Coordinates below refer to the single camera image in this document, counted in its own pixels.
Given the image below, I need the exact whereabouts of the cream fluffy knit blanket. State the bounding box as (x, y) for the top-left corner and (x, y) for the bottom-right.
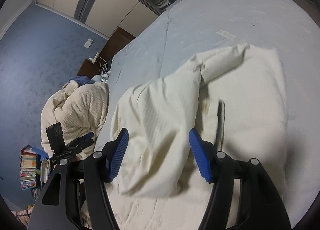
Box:
(40, 81), (109, 157)

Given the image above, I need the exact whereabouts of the blue pillow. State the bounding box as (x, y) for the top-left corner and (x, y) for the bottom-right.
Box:
(68, 75), (91, 87)

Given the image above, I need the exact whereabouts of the stack of books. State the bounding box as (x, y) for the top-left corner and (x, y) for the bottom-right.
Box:
(20, 145), (52, 190)

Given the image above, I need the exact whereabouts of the light blue bed sheet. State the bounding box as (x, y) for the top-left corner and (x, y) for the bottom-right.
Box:
(108, 0), (319, 225)

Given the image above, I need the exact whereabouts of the brown wooden headboard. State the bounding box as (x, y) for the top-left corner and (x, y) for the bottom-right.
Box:
(77, 27), (135, 79)

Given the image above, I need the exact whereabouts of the white wall socket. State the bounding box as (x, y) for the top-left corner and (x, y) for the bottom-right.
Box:
(84, 39), (94, 49)

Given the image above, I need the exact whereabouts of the white power strip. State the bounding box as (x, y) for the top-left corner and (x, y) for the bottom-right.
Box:
(88, 52), (99, 64)

